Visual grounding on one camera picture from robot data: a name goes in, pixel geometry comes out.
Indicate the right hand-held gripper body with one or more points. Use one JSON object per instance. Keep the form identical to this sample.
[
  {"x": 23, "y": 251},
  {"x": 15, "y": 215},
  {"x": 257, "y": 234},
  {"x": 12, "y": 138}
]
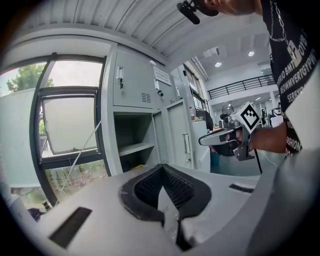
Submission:
[{"x": 246, "y": 116}]

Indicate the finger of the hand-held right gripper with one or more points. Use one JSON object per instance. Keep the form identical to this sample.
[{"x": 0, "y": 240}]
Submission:
[{"x": 212, "y": 138}]

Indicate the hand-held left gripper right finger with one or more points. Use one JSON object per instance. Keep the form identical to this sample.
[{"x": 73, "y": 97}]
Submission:
[{"x": 225, "y": 205}]

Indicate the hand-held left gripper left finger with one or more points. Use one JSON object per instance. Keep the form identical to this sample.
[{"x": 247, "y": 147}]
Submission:
[{"x": 100, "y": 212}]

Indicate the grey metal locker cabinet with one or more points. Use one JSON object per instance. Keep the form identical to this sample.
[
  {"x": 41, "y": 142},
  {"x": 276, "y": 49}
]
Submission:
[{"x": 132, "y": 82}]

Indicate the person's right forearm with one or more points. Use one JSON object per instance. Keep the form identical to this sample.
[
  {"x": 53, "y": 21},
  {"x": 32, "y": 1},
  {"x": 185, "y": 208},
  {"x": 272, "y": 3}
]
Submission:
[{"x": 270, "y": 138}]

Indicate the person's right hand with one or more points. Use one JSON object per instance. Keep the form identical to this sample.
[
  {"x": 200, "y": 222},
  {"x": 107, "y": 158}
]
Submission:
[{"x": 241, "y": 138}]

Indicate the black balcony railing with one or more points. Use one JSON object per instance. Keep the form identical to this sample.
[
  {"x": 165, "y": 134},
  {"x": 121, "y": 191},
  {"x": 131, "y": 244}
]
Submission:
[{"x": 240, "y": 82}]

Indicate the round ceiling light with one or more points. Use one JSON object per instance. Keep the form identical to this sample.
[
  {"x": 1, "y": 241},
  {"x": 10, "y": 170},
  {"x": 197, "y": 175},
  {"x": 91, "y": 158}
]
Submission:
[
  {"x": 251, "y": 53},
  {"x": 218, "y": 64}
]

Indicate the dark blue bag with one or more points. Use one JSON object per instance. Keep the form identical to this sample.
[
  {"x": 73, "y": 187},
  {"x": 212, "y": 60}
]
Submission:
[{"x": 35, "y": 214}]

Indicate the white notice paper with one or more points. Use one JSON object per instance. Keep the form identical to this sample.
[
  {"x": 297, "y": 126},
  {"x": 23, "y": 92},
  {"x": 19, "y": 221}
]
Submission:
[{"x": 162, "y": 76}]

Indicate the person's black printed shirt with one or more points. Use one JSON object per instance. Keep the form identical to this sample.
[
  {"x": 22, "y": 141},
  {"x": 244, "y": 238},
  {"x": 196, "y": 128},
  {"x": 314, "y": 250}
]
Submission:
[{"x": 300, "y": 25}]

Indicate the black window frame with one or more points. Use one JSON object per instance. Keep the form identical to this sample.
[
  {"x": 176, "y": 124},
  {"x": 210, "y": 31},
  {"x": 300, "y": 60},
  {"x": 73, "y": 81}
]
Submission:
[{"x": 67, "y": 90}]

